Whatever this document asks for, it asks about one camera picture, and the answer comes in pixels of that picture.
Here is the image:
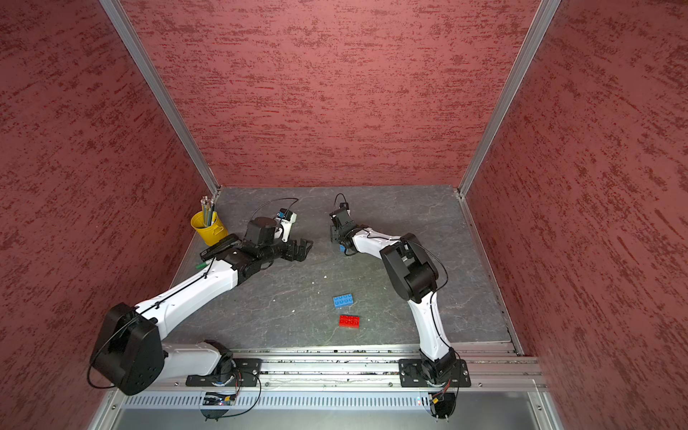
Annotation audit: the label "red lego brick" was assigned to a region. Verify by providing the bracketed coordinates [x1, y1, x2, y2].
[339, 315, 360, 329]

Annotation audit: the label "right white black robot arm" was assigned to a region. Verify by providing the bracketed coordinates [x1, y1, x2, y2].
[329, 206, 459, 386]

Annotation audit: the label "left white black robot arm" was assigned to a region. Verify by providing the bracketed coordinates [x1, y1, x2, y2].
[88, 214, 314, 396]

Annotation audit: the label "yellow pencil cup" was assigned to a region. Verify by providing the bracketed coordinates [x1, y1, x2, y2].
[190, 212, 229, 247]

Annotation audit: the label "pencils in cup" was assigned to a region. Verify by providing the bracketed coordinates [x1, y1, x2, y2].
[201, 196, 215, 228]

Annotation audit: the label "left controller board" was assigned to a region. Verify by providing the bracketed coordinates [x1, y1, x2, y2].
[202, 392, 237, 407]

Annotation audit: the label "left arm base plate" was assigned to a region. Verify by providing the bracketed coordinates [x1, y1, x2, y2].
[186, 358, 263, 388]

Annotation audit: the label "aluminium front rail frame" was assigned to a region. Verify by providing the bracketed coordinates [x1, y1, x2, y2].
[91, 342, 563, 429]

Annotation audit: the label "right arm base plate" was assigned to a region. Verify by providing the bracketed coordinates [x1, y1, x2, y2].
[398, 359, 472, 389]

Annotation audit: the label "right black connector mount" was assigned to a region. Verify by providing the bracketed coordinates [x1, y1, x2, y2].
[430, 392, 457, 420]

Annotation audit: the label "left corner aluminium post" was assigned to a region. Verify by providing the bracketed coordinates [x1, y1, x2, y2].
[100, 0, 221, 196]

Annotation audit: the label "corner aluminium post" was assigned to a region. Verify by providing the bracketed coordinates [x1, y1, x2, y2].
[100, 0, 221, 196]
[458, 0, 561, 200]

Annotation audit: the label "right corner aluminium post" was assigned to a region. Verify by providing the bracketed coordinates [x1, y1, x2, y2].
[458, 0, 561, 200]

